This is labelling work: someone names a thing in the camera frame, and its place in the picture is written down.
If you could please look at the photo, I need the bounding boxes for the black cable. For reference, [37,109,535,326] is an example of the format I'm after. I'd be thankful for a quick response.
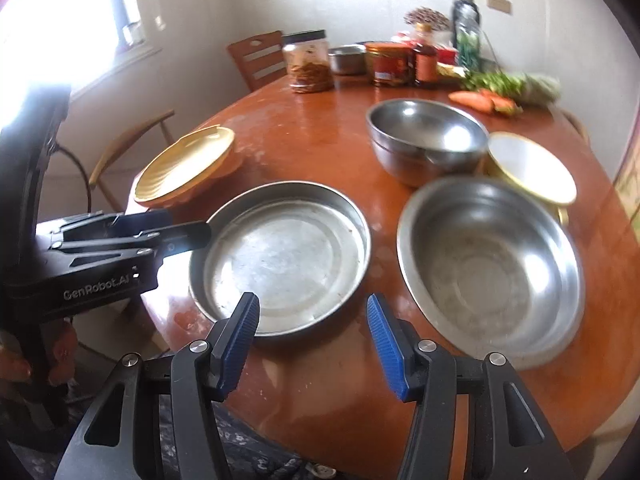
[52,143,94,214]

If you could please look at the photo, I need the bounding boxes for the red slatted wooden chair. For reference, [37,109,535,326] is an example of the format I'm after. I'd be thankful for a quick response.
[227,30,286,92]

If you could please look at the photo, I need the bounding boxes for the red-labelled pickle jar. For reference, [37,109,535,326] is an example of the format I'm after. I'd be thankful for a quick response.
[364,42,412,87]

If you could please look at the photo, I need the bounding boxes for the red white food packages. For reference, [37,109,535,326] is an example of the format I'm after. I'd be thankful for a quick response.
[390,30,457,65]

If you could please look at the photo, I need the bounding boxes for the round steel pan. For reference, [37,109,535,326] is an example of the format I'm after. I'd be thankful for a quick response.
[189,181,372,338]

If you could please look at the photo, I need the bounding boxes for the wide shallow steel bowl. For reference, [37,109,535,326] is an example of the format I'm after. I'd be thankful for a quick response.
[397,177,586,370]

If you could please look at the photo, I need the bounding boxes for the yellow shell-shaped plate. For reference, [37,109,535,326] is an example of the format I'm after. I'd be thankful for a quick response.
[134,125,236,205]

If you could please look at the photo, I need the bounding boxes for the pink plastic plate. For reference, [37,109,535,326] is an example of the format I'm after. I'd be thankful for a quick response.
[134,152,244,209]

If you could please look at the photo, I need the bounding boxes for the red patterned lid object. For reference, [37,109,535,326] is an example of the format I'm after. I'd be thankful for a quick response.
[404,6,451,32]

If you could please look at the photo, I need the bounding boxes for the small steel bowl background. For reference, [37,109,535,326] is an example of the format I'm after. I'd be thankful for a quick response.
[329,44,367,76]

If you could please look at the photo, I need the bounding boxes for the deep steel bowl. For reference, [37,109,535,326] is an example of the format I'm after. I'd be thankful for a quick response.
[366,99,489,188]

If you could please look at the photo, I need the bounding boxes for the black thermos bottle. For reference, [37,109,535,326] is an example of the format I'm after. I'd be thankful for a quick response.
[451,0,482,72]

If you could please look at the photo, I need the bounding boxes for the person's left hand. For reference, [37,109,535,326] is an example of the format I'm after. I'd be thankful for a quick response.
[1,321,78,387]

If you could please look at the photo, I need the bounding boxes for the carrots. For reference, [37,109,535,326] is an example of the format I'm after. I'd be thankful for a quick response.
[448,89,522,116]

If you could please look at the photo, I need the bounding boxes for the clear jar black lid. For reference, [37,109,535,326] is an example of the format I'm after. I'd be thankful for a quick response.
[282,29,334,94]

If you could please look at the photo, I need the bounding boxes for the curved-back wooden chair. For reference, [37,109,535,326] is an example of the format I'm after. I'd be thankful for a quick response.
[89,110,175,212]

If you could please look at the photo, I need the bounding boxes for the green leafy vegetables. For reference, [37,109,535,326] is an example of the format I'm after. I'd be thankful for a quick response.
[462,72,562,106]

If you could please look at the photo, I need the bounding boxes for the yellow white handled bowl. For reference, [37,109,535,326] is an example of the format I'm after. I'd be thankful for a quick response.
[484,131,577,226]

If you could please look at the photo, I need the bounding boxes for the dark sauce bottle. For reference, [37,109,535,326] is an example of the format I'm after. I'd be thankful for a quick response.
[413,23,439,88]

